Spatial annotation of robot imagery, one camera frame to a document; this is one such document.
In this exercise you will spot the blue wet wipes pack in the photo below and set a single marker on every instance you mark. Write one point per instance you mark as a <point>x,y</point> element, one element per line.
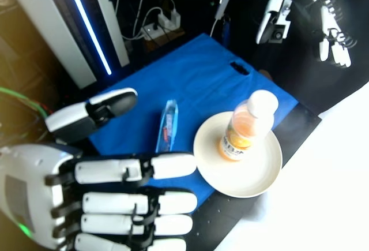
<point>168,125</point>

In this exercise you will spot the orange juice bottle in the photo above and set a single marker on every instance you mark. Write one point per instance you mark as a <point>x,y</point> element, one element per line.
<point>245,130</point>

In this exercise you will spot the cream round plate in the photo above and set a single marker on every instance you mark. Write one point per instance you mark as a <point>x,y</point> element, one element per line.
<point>248,176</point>

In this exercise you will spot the white tower with blue light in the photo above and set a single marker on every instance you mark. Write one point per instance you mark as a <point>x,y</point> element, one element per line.
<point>43,17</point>

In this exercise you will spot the white power strip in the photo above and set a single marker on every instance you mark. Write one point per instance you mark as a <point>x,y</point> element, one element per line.
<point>151,32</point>

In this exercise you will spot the blue cloth bag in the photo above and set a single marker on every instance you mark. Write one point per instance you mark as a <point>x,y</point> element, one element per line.
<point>196,83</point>

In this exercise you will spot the white socket block with plugs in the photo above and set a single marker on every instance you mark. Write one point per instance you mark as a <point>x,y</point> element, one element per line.
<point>170,21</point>

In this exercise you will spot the black fabric sheet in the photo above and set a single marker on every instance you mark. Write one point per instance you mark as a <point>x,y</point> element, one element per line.
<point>302,83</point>

